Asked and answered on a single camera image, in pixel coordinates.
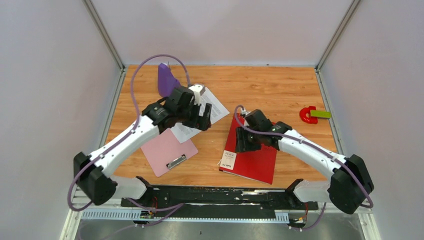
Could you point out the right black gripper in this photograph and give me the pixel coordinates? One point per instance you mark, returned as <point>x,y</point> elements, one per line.
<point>242,144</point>

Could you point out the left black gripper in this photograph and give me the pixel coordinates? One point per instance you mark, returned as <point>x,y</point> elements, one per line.
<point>201,123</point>

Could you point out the printed paper sheet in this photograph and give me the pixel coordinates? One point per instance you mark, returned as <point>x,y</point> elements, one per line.
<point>219,111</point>

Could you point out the red folder with black inside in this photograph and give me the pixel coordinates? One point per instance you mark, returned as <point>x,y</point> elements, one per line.
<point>256,165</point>

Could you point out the pink clipboard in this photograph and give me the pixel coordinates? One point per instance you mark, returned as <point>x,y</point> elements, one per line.
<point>163,149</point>

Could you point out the metal clipboard clip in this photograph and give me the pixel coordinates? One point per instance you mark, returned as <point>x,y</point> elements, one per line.
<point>176,161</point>

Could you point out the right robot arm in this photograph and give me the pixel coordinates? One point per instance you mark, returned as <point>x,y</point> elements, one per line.
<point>348,184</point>

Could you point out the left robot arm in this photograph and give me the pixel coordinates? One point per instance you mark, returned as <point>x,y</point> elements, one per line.
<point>94,172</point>

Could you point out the purple plastic stand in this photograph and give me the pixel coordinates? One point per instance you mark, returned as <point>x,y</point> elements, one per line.
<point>166,81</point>

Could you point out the red magnet shaped toy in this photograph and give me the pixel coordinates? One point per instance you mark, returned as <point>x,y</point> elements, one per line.
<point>305,115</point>

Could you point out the green rectangular block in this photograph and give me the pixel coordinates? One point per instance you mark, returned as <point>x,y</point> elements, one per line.
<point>320,114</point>

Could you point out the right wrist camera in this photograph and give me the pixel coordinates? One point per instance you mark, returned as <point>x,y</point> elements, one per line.
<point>243,113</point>

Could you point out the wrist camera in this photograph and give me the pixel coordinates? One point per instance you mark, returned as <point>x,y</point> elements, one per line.
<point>198,90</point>
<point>243,113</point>

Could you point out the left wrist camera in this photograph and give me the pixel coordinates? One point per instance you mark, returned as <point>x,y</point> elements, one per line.
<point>198,90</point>

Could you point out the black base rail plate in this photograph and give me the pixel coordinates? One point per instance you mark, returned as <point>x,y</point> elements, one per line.
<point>214,202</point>

